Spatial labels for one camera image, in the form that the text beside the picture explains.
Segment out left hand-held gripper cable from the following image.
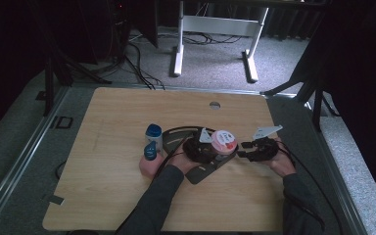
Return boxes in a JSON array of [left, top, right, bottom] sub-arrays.
[[114, 136, 190, 235]]

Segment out black rectangular bracket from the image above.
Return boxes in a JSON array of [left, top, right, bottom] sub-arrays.
[[56, 116, 73, 130]]

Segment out black stand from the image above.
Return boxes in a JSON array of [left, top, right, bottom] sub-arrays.
[[260, 32, 341, 131], [43, 48, 112, 117]]

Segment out dark computer tower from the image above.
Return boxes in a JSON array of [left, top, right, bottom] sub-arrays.
[[106, 0, 131, 60]]

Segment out grey tape strip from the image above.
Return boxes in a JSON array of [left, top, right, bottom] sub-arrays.
[[42, 194, 65, 206]]

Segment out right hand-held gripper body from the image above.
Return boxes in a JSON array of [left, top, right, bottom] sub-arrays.
[[250, 124, 284, 164]]

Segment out black corner shelf rack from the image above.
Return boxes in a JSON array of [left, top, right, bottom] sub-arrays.
[[161, 125, 240, 185]]

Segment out right hand-held gripper cable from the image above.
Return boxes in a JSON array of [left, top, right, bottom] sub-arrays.
[[277, 140, 345, 235]]

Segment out black floor cables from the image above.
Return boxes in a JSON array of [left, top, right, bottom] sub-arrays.
[[123, 42, 165, 91]]

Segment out white shampoo bottle blue cap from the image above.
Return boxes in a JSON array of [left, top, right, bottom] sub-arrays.
[[145, 122, 164, 153]]

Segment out pink jar white lid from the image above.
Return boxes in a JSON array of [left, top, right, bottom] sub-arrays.
[[210, 129, 238, 156]]

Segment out person's right hand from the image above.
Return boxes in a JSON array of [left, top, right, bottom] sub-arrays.
[[263, 136, 298, 178]]

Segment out thin cables under desk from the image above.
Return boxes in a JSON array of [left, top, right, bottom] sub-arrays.
[[182, 31, 243, 45]]

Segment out hand-held gripper cable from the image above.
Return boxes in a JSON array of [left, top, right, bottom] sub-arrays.
[[277, 140, 345, 235], [114, 136, 190, 235]]

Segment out pink pump bottle blue pump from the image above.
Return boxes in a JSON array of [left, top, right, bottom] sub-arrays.
[[139, 140, 165, 179]]

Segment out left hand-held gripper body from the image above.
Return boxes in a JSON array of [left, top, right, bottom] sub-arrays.
[[181, 127, 217, 165]]

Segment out person's left hand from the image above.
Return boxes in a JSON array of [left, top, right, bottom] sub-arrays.
[[167, 145, 200, 174]]

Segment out white desk frame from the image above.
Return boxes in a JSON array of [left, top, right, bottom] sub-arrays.
[[170, 0, 270, 83]]

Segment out metal floor rail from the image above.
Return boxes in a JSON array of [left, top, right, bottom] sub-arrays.
[[303, 101, 368, 235], [0, 86, 70, 226]]

